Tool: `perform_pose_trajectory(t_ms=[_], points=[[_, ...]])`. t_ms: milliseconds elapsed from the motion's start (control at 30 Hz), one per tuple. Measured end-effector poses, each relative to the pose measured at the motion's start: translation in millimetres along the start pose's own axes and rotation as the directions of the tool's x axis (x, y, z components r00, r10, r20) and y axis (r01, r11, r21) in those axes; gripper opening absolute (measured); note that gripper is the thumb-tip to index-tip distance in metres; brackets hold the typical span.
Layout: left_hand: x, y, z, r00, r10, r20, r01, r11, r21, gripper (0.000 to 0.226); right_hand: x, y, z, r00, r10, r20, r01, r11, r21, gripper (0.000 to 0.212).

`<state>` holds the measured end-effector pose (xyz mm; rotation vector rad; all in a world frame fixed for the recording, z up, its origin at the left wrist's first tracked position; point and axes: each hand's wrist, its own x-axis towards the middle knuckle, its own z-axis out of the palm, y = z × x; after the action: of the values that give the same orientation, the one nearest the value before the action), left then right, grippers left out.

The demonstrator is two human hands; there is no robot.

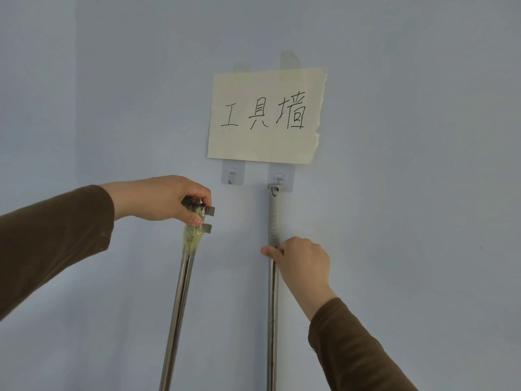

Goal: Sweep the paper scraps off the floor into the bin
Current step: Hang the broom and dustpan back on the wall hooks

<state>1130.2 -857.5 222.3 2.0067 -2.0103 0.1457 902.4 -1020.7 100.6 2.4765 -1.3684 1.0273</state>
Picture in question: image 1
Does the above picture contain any person's right hand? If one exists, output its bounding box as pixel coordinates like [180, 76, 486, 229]
[260, 237, 339, 322]

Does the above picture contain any person's left hand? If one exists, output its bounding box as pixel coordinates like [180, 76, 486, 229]
[100, 175, 212, 227]

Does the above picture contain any metal pole with grey grip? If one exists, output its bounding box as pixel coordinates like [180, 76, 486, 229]
[266, 178, 286, 391]

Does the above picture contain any metal pole with taped top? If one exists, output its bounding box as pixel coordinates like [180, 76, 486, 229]
[158, 196, 215, 391]

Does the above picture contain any person's left forearm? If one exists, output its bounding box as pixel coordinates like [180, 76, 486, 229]
[0, 185, 116, 322]

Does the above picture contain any person's right forearm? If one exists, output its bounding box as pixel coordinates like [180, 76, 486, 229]
[307, 297, 420, 391]

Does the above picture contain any handwritten cream paper sign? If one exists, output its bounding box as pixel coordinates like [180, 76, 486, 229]
[207, 68, 329, 166]

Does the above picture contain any clear tape strip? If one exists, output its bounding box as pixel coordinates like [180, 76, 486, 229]
[279, 50, 302, 71]

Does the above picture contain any clear adhesive wall hook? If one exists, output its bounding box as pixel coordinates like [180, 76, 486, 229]
[222, 160, 246, 186]
[268, 163, 295, 194]

